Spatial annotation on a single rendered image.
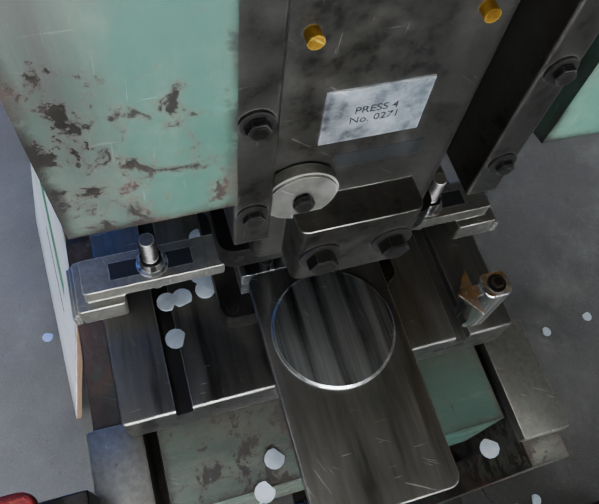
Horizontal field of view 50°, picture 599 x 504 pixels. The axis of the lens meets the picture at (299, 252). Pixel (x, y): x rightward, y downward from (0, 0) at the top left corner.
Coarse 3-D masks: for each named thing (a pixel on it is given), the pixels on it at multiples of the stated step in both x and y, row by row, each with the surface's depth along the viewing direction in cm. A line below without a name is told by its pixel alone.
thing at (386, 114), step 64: (320, 0) 31; (384, 0) 32; (448, 0) 34; (512, 0) 35; (320, 64) 35; (384, 64) 37; (448, 64) 39; (320, 128) 41; (384, 128) 42; (448, 128) 45; (320, 192) 45; (384, 192) 49; (320, 256) 49; (384, 256) 51
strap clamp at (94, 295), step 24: (144, 240) 64; (192, 240) 70; (72, 264) 70; (96, 264) 68; (120, 264) 68; (144, 264) 67; (168, 264) 68; (192, 264) 69; (216, 264) 69; (72, 288) 69; (96, 288) 66; (120, 288) 67; (144, 288) 69; (72, 312) 68; (96, 312) 68; (120, 312) 70
